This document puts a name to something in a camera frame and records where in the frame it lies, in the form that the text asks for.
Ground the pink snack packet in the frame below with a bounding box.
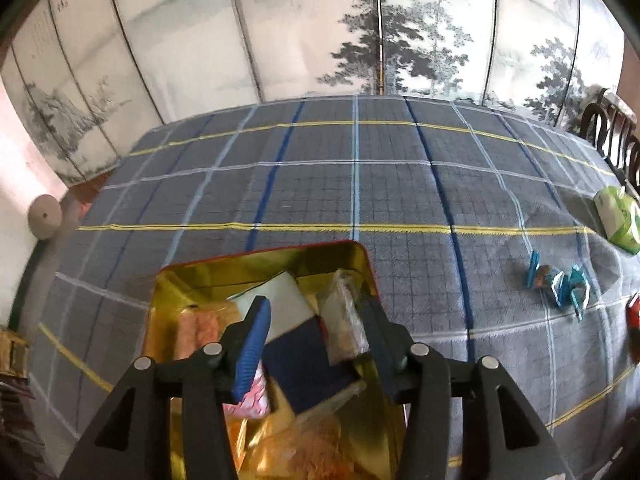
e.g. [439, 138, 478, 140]
[222, 364, 274, 418]

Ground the light blue candy packet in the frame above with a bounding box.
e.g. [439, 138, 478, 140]
[547, 264, 592, 323]

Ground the clear blue-edged candy packet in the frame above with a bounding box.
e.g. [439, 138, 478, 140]
[522, 251, 567, 292]

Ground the clear packet of orange snack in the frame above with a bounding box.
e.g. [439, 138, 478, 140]
[245, 394, 368, 480]

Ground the grey plaid tablecloth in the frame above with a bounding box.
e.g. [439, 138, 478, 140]
[30, 94, 640, 480]

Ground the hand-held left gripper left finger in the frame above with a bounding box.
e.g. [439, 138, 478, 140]
[59, 296, 273, 480]

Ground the navy blue snack packet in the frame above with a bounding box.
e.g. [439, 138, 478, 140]
[260, 317, 362, 416]

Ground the painted folding screen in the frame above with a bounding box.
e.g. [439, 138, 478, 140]
[0, 0, 627, 186]

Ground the clear grey-green snack packet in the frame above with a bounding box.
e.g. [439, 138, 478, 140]
[317, 269, 373, 366]

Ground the gold metal tin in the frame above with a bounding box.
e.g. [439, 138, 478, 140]
[141, 240, 408, 480]

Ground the round beige wall fixture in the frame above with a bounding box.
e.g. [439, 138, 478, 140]
[28, 194, 64, 240]

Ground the white snack packet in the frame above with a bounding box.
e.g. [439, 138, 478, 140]
[235, 270, 319, 346]

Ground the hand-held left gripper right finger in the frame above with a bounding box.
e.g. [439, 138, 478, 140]
[360, 298, 568, 480]

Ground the dark wooden chair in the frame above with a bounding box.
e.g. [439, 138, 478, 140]
[580, 88, 627, 148]
[607, 129, 640, 187]

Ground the green tissue pack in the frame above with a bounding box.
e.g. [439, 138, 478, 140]
[594, 185, 640, 255]

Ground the yellow snack packet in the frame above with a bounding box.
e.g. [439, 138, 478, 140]
[227, 391, 301, 480]

